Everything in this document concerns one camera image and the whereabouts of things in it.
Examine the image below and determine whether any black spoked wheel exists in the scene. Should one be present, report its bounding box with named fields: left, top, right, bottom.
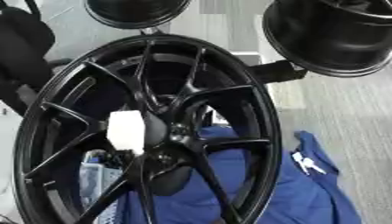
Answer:
left=10, top=33, right=285, bottom=224

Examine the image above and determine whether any large black wheel rim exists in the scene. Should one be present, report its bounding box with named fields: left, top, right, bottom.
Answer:
left=262, top=0, right=392, bottom=79

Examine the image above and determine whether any clear plastic container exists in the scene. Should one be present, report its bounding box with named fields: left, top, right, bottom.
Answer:
left=76, top=150, right=126, bottom=224

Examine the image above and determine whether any black wheel support block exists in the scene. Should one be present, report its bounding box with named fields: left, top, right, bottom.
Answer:
left=248, top=59, right=310, bottom=85

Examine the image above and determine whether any black round wheel rim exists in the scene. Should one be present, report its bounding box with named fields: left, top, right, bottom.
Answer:
left=82, top=0, right=193, bottom=30

